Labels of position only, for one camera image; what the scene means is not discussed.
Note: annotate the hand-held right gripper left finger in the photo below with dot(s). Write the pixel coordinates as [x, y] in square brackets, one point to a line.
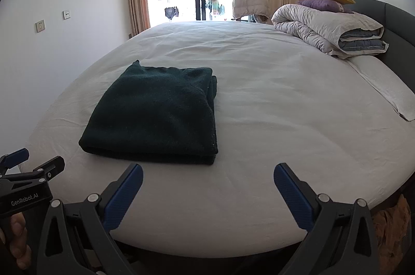
[124, 194]

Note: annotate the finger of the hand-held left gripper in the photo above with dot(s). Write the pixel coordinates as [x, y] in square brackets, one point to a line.
[53, 164]
[18, 155]

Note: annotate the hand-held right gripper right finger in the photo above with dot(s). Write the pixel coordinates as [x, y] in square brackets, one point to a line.
[291, 194]

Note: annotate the dark green sweater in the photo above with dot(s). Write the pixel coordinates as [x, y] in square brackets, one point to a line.
[152, 112]

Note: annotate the person's left hand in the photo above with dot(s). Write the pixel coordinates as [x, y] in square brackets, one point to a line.
[18, 236]

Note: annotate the bed with white sheet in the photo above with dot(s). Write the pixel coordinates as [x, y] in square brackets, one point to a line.
[275, 106]

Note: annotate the orange-brown cloth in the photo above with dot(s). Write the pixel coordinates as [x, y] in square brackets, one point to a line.
[392, 223]

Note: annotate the folded grey-white duvet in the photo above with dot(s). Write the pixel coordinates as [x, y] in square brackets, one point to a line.
[317, 25]

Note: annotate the small dark hanging garment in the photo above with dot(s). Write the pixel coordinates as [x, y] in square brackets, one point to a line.
[171, 12]

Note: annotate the purple pillow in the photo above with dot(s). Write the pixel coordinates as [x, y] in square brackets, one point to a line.
[319, 5]

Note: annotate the beige puffer vest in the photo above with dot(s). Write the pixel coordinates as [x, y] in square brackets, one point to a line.
[249, 0]

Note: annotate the teal hanging cloth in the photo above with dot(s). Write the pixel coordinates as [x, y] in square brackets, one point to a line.
[215, 8]

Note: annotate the grey-green upholstered headboard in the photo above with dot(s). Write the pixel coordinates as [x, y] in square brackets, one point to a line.
[398, 21]

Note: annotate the wall socket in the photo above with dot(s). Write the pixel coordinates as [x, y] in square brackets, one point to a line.
[40, 25]
[67, 14]

